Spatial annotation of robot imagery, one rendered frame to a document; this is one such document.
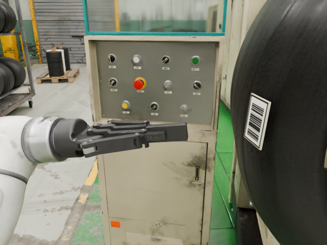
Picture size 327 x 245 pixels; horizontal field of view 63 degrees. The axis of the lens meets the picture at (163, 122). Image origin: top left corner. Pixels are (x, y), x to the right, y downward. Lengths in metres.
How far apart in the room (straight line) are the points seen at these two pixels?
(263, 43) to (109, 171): 1.05
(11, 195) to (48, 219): 1.64
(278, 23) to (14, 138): 0.46
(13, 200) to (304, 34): 0.50
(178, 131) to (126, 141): 0.09
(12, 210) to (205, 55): 0.83
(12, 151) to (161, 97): 0.72
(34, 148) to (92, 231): 1.50
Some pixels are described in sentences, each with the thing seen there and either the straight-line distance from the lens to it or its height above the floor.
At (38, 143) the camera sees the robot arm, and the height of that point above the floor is 1.11.
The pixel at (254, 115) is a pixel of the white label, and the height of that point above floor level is 1.21.
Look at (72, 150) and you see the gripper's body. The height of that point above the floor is 1.10.
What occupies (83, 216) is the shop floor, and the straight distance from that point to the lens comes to 2.12.
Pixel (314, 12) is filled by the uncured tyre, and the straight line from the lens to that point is 0.34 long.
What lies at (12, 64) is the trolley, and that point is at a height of 0.74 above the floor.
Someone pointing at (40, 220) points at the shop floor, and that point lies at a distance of 2.19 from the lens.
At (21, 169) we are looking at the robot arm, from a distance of 0.56.
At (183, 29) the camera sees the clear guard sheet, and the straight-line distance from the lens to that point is 1.07.
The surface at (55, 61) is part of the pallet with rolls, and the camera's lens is 6.64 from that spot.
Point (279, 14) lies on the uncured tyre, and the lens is 0.37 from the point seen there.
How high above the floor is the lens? 1.32
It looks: 21 degrees down
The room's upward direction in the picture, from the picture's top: straight up
